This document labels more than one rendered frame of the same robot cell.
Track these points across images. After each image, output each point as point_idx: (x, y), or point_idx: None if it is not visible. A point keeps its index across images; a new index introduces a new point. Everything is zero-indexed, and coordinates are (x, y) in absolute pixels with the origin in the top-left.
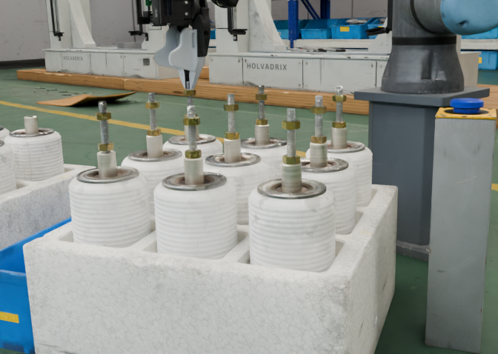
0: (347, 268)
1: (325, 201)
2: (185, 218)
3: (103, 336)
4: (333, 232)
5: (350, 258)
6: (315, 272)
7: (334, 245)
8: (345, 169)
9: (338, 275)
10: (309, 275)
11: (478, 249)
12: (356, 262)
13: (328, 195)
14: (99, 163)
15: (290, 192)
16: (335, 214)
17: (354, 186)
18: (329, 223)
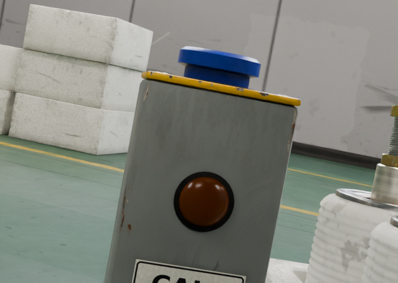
0: (272, 268)
1: (324, 197)
2: None
3: None
4: (313, 247)
5: (282, 277)
6: (299, 267)
7: (310, 270)
8: (388, 222)
9: (272, 263)
10: (301, 265)
11: None
12: (270, 274)
13: (329, 196)
14: None
15: (369, 196)
16: (321, 228)
17: (370, 258)
18: (316, 229)
